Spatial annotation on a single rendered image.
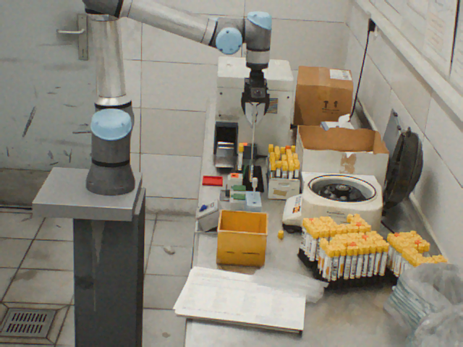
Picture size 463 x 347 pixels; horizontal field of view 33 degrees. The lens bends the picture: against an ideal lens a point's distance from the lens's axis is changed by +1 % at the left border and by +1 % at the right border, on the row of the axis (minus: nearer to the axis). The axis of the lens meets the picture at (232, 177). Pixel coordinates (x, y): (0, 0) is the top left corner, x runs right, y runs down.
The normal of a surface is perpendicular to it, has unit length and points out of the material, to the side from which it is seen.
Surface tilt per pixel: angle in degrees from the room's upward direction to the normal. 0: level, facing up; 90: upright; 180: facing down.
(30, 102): 90
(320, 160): 93
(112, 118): 7
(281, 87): 89
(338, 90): 87
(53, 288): 0
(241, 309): 0
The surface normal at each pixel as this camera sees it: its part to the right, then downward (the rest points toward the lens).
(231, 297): 0.07, -0.92
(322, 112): -0.11, 0.38
